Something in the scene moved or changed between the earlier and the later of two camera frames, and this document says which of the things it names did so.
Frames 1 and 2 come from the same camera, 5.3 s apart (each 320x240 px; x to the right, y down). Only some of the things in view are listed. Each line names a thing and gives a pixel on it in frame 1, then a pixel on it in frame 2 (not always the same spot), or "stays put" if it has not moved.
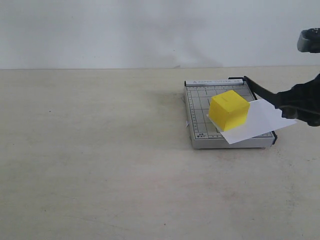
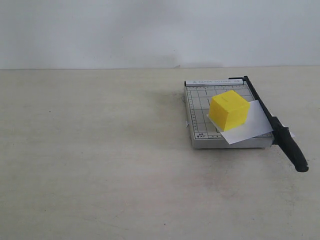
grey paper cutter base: [205, 133] stays put
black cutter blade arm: [257, 88] to [282, 135]
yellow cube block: [228, 110] stays put
